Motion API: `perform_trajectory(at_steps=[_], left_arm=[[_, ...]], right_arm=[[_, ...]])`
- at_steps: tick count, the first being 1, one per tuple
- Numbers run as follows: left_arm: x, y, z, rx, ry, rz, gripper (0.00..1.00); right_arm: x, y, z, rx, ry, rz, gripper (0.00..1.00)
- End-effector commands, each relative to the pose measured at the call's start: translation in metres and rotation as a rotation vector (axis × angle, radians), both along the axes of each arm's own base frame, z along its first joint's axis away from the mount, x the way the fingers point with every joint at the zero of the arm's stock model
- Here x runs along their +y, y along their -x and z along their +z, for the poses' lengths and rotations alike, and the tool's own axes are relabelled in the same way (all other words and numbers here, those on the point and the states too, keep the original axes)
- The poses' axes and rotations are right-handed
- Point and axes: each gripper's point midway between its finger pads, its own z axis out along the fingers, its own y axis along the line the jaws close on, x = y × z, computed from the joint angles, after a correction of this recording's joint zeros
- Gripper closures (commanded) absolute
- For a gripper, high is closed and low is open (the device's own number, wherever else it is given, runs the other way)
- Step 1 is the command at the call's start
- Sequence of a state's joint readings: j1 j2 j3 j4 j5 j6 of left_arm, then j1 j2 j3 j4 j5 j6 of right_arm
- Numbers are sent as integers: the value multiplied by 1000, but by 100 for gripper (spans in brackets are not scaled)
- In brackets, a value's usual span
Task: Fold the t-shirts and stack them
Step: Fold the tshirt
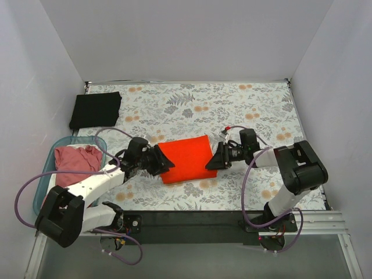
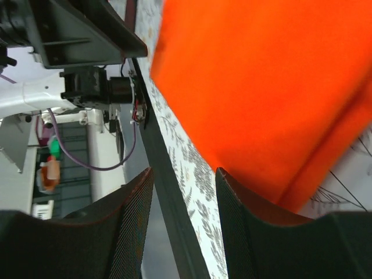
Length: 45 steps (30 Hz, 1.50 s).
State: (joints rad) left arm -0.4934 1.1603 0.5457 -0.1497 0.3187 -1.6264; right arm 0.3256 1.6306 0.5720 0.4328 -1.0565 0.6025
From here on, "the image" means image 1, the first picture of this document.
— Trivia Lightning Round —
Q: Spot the floral patterned table mat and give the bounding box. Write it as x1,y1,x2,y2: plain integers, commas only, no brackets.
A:
77,83,332,211

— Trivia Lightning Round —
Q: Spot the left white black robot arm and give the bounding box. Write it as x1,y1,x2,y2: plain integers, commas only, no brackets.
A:
35,137,174,248

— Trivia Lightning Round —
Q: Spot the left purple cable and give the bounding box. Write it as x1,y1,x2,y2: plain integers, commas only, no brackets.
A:
14,127,144,266

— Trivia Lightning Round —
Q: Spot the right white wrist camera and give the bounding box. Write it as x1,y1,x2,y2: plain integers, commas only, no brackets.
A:
219,128,230,141

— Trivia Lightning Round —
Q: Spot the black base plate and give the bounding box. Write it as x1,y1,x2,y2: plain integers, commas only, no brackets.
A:
90,210,298,251

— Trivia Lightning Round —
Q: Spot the orange t-shirt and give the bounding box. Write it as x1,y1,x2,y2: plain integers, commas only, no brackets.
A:
158,135,217,184

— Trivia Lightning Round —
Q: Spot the pink t-shirt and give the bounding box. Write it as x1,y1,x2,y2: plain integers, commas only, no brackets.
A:
54,145,103,172

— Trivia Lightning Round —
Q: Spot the folded black t-shirt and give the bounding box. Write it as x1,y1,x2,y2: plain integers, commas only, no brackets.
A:
69,91,121,130

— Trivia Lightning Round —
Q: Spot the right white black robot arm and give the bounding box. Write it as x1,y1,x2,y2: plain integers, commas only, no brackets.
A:
205,128,328,231

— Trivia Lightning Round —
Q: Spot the aluminium frame rail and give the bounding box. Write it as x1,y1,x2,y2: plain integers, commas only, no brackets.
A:
25,210,362,278

